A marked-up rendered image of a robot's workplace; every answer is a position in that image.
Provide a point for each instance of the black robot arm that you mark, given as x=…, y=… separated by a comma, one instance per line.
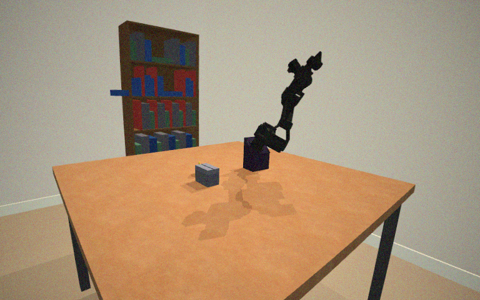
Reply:
x=266, y=133

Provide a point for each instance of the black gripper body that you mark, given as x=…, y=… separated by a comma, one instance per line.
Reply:
x=312, y=63

